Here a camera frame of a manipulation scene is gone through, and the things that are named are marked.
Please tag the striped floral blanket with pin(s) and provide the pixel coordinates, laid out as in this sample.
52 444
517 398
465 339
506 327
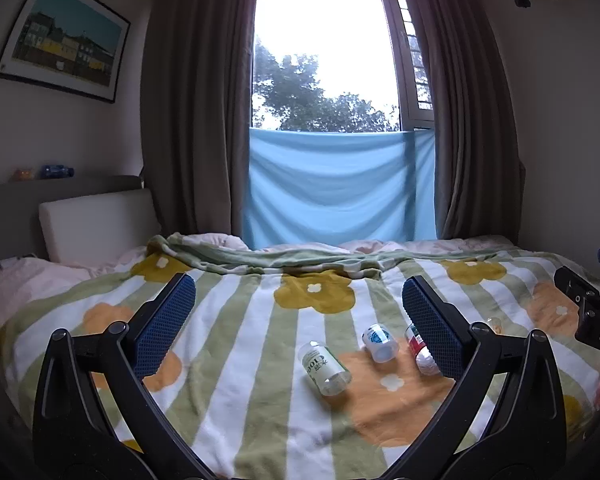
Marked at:
260 355

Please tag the white bottle blue label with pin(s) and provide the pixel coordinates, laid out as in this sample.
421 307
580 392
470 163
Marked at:
380 342

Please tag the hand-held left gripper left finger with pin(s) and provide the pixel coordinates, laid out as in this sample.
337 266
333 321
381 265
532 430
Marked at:
164 332

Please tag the small orange toy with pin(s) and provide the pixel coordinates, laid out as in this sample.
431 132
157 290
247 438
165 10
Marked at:
24 174

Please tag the framed houses picture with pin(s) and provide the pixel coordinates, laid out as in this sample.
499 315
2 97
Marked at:
62 35

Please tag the plain clear cup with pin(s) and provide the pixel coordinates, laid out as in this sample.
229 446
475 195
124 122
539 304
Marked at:
495 326

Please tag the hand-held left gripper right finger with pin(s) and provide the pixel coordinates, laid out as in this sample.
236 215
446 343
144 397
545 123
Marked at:
432 332

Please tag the small blue toy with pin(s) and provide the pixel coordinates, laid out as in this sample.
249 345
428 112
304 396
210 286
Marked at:
57 171

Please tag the tree outside window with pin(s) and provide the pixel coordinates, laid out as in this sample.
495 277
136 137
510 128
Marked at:
300 95

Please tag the white headboard cushion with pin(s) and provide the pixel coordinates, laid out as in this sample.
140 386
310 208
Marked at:
97 225

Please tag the red label clear cup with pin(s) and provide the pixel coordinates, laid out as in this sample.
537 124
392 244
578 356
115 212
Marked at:
416 347

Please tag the white window frame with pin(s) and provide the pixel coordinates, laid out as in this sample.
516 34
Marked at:
414 60

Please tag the grey headboard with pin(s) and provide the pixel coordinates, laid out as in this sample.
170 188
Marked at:
10 210

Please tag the light blue cloth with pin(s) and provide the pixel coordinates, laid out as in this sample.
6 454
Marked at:
330 185

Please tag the brown curtain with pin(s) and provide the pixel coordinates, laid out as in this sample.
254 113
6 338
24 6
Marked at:
467 110
195 110

